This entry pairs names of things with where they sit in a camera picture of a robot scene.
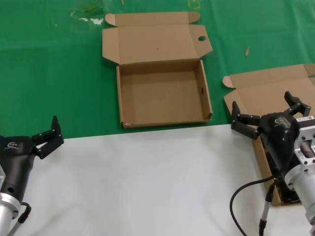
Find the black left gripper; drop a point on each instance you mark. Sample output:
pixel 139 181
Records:
pixel 14 157

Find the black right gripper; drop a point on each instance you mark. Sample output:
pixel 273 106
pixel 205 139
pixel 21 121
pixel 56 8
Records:
pixel 278 137

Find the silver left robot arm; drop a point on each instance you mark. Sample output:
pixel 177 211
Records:
pixel 5 211

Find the open cardboard parts box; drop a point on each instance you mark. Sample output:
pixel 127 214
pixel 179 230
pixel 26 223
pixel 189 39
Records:
pixel 261 86

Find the empty open cardboard box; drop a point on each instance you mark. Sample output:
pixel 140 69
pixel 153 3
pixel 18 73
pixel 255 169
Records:
pixel 160 98

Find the green table cloth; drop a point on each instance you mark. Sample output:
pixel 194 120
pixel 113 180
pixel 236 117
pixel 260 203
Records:
pixel 49 73

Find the clear tape patch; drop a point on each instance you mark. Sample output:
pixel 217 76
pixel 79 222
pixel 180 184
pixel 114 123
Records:
pixel 94 20

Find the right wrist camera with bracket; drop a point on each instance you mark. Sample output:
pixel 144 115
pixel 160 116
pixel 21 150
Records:
pixel 305 137

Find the silver left camera bracket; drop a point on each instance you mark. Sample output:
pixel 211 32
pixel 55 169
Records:
pixel 2 178

